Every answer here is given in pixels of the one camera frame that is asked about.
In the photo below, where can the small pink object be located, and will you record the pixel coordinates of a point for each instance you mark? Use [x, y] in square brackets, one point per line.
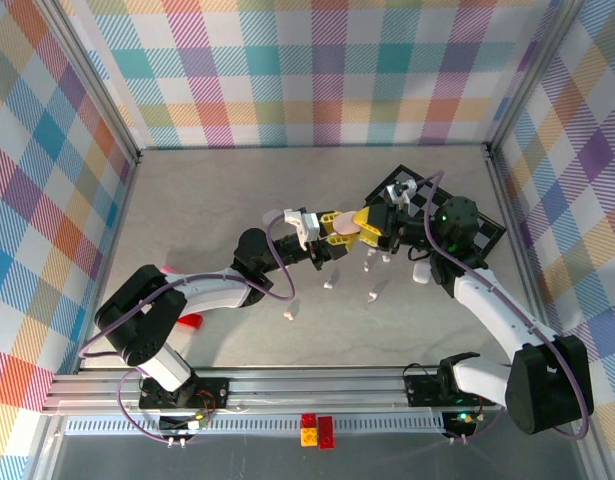
[169, 270]

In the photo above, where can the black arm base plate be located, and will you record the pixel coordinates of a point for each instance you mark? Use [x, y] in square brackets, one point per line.
[417, 395]
[222, 387]

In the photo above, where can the aluminium frame post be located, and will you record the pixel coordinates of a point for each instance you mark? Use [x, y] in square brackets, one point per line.
[530, 75]
[99, 85]

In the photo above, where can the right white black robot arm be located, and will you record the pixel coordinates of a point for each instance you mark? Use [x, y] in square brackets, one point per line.
[492, 305]

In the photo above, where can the black controller board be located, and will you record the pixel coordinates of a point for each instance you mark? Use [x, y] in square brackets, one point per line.
[459, 425]
[177, 424]

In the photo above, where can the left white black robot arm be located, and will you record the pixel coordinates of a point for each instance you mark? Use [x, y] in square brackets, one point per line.
[212, 290]

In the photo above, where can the wide aluminium mounting rail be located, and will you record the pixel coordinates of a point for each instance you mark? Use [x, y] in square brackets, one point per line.
[312, 387]

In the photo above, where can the thin aluminium wall rail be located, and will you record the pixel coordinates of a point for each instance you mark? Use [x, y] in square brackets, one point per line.
[312, 147]

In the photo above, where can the white rectangular earbud charging case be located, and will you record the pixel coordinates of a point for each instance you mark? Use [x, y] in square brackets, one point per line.
[420, 274]

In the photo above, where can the red plastic block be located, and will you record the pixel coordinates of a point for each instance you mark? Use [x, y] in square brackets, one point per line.
[189, 321]

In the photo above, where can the small red toy brick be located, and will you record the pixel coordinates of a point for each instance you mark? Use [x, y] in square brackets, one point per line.
[309, 419]

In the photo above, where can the yellow toy brick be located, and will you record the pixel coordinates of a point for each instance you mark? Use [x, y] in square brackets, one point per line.
[308, 437]

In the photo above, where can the long red toy brick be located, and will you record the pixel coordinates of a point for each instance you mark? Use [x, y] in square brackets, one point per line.
[327, 431]

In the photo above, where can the black and white chessboard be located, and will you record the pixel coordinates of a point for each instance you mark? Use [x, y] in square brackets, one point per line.
[487, 232]

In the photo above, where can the aluminium side rail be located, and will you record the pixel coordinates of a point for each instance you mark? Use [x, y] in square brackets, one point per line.
[519, 235]
[123, 200]

